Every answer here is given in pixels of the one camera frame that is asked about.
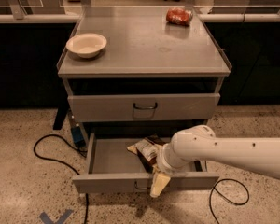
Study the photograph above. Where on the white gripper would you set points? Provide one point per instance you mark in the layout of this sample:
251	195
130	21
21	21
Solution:
162	163

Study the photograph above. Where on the brown chip bag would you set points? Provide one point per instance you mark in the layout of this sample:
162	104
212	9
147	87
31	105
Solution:
146	150

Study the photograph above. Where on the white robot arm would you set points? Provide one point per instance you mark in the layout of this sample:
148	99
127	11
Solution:
199	143

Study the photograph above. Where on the grey open lower drawer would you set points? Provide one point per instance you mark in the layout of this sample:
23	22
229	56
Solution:
111	168

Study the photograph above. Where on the grey upper drawer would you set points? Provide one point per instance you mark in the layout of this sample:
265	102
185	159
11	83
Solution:
101	108

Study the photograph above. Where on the grey metal drawer cabinet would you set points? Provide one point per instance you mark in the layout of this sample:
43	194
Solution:
144	54

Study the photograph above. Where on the red chip bag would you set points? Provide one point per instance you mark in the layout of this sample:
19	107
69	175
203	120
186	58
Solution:
179	16

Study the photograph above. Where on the dark counter cabinet row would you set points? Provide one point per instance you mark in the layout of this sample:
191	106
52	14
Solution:
31	52

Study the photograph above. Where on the blue power box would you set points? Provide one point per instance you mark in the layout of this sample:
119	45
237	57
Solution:
77	136

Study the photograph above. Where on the white bowl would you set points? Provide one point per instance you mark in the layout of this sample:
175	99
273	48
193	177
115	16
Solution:
86	45

